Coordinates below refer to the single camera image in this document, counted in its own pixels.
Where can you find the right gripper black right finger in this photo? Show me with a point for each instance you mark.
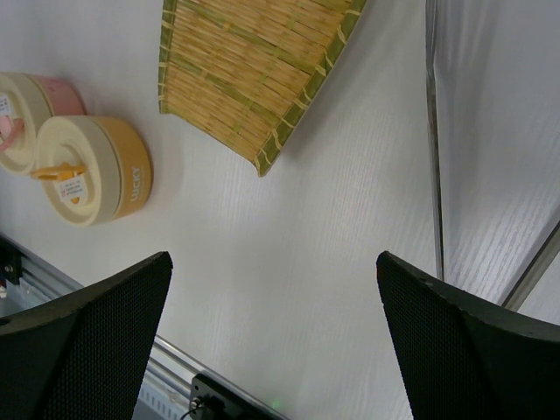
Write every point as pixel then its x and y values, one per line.
pixel 462 357

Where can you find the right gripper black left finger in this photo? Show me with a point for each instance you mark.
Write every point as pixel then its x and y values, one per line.
pixel 84 355

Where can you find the cream lid orange label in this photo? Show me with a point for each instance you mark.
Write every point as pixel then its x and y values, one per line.
pixel 78 169

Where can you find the cream lid pink label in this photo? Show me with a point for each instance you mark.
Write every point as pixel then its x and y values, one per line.
pixel 24 109

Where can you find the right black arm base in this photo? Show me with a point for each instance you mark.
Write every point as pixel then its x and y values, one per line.
pixel 213 401

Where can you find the orange bottom bowl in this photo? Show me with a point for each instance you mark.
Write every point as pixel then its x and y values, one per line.
pixel 134 164

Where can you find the pink bottom bowl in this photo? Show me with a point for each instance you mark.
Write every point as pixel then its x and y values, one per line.
pixel 62 98

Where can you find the woven bamboo tray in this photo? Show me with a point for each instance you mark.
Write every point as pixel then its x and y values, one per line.
pixel 245 72

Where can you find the aluminium front rail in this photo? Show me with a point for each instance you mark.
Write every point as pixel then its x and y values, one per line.
pixel 28 281

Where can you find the aluminium corner post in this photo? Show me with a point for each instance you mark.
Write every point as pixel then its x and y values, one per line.
pixel 435 166

